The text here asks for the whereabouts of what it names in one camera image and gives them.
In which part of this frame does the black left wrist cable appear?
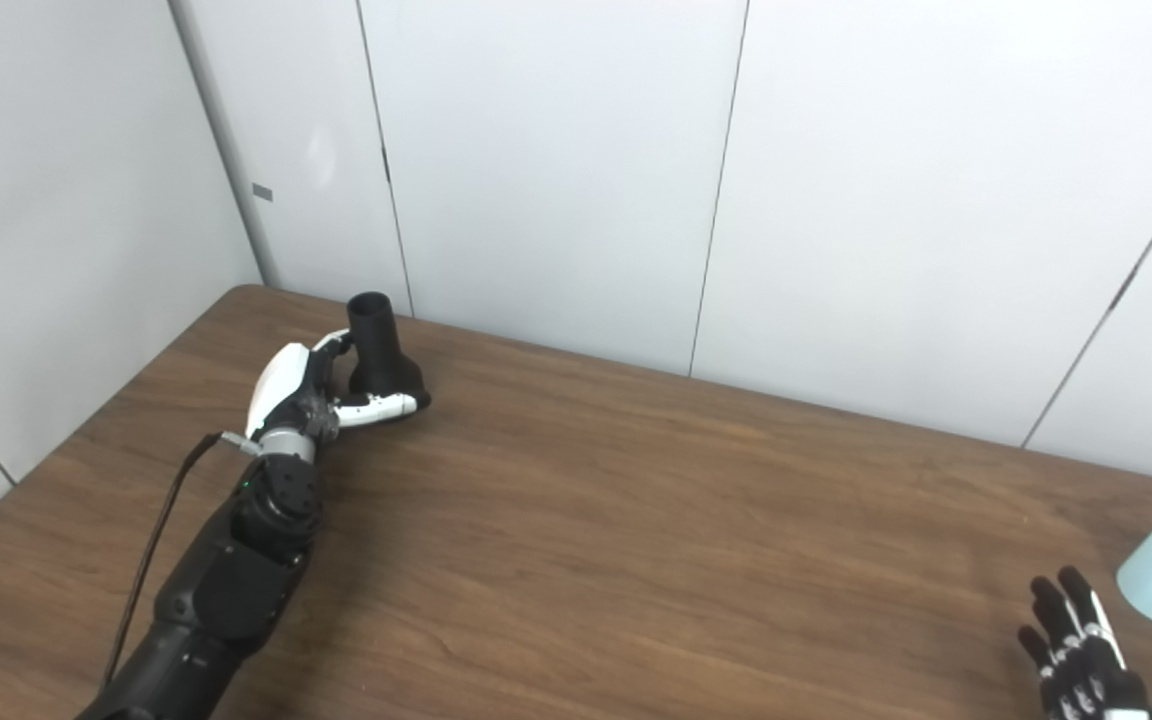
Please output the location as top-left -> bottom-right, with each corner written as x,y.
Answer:
101,432 -> 262,691

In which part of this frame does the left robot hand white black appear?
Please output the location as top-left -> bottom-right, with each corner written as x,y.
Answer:
246,330 -> 421,446

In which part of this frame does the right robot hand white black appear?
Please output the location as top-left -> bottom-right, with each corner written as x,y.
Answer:
1017,566 -> 1152,720

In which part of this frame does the black funnel-shaped nozzle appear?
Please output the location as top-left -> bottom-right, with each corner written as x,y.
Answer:
347,291 -> 432,416

